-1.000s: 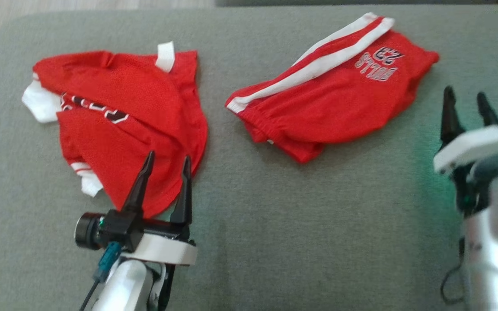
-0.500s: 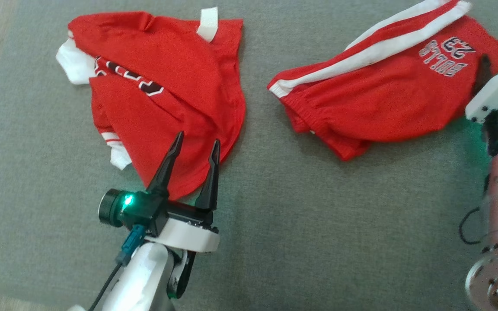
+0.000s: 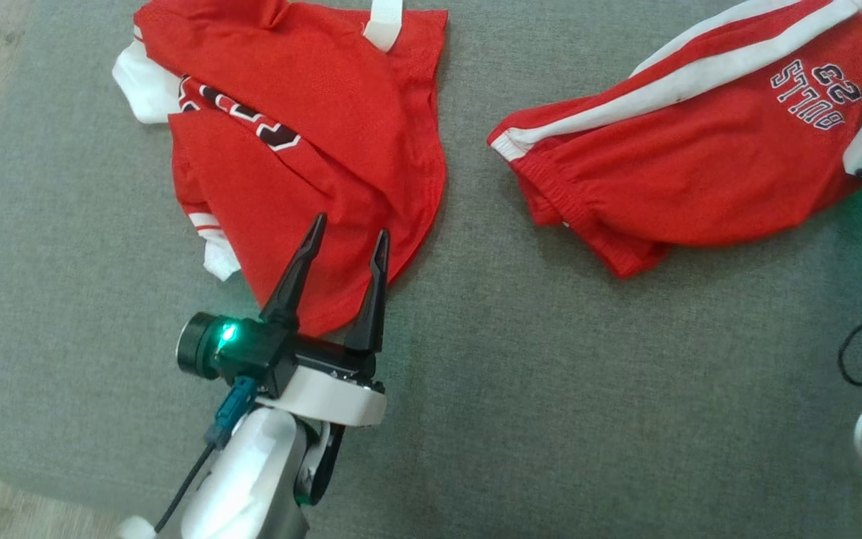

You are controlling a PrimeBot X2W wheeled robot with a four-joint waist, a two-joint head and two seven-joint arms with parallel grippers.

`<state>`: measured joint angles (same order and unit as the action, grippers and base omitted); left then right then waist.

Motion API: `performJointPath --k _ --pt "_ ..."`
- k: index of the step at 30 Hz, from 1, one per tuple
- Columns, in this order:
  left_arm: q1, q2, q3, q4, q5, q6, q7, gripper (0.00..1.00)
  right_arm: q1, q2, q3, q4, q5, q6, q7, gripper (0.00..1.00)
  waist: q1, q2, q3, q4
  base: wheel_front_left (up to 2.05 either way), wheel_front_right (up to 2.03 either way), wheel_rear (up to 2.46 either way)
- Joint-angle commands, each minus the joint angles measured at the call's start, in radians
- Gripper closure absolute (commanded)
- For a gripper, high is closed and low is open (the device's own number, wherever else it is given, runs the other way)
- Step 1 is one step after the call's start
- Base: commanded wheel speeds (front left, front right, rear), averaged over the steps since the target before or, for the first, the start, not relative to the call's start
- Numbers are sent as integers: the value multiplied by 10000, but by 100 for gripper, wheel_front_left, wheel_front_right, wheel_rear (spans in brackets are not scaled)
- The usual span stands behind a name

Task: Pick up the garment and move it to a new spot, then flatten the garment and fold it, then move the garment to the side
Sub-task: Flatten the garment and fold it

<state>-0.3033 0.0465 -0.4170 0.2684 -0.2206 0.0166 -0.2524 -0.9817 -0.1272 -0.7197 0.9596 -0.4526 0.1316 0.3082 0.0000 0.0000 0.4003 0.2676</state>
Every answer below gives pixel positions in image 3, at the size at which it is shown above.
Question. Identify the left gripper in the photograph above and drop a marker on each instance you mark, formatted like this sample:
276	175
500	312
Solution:
334	397

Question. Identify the red Bulls basketball jersey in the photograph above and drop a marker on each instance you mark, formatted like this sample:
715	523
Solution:
326	112

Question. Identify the red Bulls shorts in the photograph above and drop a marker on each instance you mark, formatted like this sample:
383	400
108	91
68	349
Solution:
700	165

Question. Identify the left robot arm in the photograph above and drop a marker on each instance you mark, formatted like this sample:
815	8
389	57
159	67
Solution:
251	479

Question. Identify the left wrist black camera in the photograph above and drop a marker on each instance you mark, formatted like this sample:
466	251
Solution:
251	352

